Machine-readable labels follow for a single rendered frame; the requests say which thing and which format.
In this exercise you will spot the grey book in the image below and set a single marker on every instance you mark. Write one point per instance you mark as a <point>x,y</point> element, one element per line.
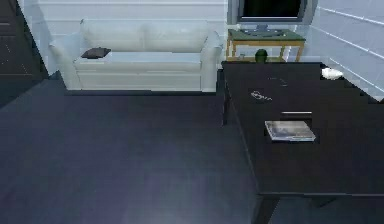
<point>289,130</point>

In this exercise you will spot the white crumpled cloth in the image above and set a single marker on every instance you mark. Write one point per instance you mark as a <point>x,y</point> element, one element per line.
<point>331,73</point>

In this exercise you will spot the wooden green-topped television stand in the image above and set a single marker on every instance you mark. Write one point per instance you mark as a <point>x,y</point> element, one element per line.
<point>266,37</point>

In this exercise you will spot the black television set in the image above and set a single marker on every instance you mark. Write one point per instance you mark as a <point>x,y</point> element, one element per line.
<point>271,9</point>

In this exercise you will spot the dark wooden door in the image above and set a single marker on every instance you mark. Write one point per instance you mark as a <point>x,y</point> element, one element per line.
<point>16,46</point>

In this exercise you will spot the black laptop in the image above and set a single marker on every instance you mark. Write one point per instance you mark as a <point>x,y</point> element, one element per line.
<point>296,116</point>

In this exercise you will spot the green round object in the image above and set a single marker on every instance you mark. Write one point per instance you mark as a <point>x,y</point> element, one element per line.
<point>261,55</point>

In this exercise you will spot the black table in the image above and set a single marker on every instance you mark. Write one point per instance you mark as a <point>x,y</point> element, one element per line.
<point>300,156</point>

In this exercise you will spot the dark brown cushion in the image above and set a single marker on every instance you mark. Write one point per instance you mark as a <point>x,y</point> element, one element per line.
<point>96,52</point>

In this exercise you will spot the white sofa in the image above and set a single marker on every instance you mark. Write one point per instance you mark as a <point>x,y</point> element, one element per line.
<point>140,60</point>

